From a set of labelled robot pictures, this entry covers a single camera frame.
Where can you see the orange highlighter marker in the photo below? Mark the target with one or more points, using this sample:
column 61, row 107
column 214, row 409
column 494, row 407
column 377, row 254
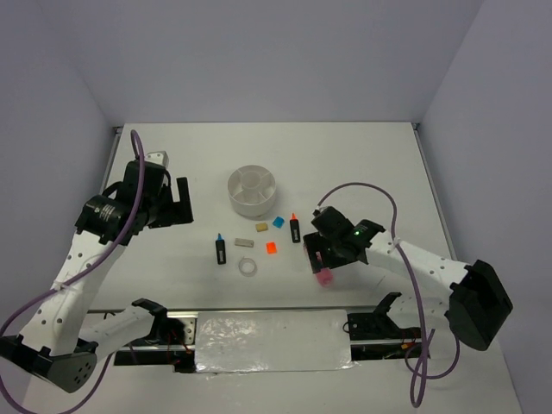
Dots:
column 295, row 229

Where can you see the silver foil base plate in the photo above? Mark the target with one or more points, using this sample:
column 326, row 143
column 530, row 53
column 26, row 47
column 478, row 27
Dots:
column 272, row 341

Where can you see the grey eraser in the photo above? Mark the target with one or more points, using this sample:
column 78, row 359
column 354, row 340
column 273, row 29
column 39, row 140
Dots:
column 246, row 243

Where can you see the blue highlighter marker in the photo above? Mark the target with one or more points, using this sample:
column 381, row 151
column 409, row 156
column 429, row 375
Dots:
column 220, row 250

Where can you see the orange marker cap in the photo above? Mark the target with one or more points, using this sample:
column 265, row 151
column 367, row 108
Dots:
column 272, row 248

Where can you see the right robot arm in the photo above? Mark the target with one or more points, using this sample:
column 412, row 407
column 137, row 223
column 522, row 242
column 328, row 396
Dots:
column 477, row 302

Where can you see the blue marker cap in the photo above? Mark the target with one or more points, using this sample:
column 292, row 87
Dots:
column 278, row 222

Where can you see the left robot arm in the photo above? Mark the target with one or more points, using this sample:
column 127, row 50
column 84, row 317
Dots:
column 54, row 345

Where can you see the tan eraser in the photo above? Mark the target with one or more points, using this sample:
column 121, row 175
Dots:
column 261, row 227

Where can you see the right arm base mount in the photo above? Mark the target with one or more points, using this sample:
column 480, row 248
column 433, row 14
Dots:
column 374, row 336

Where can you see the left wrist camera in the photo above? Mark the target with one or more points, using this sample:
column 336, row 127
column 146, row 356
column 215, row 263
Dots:
column 159, row 158

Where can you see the clear jar of pins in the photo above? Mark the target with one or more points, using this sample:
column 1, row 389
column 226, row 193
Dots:
column 324, row 274

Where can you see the white round divided container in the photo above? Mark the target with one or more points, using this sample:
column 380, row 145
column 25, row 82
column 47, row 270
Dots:
column 252, row 190

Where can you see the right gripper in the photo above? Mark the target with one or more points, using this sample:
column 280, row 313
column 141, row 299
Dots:
column 315, row 241

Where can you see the clear tape roll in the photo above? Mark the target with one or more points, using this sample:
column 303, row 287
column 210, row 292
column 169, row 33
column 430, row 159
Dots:
column 247, row 267

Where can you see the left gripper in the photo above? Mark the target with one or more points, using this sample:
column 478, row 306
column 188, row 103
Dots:
column 178, row 212

